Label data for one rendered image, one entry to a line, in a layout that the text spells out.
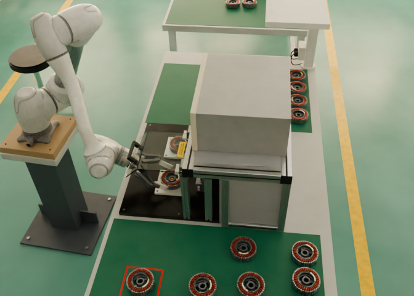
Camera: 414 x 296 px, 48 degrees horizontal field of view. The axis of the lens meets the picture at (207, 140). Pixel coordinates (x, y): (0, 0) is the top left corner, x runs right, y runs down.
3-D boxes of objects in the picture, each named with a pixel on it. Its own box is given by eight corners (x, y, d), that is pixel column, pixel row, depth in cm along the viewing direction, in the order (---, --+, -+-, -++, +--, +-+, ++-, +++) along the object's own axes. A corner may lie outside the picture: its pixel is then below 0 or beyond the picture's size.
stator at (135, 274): (121, 288, 187) (120, 284, 184) (138, 268, 194) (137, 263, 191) (143, 301, 182) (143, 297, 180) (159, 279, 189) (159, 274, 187)
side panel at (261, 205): (221, 227, 208) (221, 179, 186) (222, 221, 211) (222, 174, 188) (283, 232, 206) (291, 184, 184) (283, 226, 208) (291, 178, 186)
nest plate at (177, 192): (154, 194, 221) (154, 192, 220) (160, 171, 231) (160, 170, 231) (185, 196, 219) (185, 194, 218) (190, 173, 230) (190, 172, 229)
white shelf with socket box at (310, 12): (260, 88, 284) (265, 21, 252) (262, 56, 310) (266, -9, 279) (318, 92, 280) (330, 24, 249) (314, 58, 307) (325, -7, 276)
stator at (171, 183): (158, 189, 221) (158, 184, 218) (163, 172, 229) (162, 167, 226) (182, 191, 220) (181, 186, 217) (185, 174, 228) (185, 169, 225)
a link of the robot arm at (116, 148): (114, 159, 222) (111, 171, 210) (84, 145, 219) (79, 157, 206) (124, 140, 219) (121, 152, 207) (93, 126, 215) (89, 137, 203)
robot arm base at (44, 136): (13, 147, 244) (10, 139, 240) (29, 120, 260) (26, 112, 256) (46, 149, 242) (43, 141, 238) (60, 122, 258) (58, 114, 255)
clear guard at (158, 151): (125, 177, 197) (123, 168, 193) (137, 139, 214) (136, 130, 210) (201, 183, 194) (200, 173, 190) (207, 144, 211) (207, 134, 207)
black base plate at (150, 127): (119, 215, 214) (118, 212, 213) (147, 125, 261) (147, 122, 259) (219, 223, 210) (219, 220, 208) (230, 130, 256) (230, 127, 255)
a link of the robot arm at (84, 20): (36, 97, 255) (68, 79, 267) (55, 119, 254) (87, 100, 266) (49, 6, 191) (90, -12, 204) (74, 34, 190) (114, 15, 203)
